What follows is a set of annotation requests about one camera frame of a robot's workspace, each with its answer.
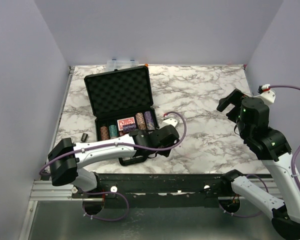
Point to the black poker set case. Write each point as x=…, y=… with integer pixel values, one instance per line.
x=120, y=94

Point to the black white tool on table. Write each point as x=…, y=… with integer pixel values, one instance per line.
x=84, y=137

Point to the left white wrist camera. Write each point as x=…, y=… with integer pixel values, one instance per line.
x=168, y=120

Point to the red playing card deck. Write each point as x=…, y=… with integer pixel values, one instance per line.
x=125, y=121

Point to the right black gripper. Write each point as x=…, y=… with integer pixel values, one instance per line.
x=236, y=97

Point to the purple grey chip stack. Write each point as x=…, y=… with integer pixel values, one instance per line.
x=129, y=128

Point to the orange chip stack upper right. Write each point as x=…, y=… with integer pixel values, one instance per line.
x=140, y=121

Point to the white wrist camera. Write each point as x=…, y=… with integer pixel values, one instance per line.
x=266, y=94
x=168, y=120

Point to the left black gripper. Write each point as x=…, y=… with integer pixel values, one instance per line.
x=165, y=153

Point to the clear plastic box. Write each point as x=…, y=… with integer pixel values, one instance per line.
x=118, y=64

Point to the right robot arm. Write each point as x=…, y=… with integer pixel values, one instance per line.
x=251, y=117

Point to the green chip stack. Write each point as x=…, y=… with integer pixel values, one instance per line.
x=113, y=132

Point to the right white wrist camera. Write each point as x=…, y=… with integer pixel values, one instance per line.
x=266, y=94

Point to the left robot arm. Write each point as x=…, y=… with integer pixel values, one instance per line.
x=67, y=159

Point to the orange chip stack left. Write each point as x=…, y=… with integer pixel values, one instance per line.
x=104, y=133

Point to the black mounting rail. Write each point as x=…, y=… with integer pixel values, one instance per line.
x=157, y=191

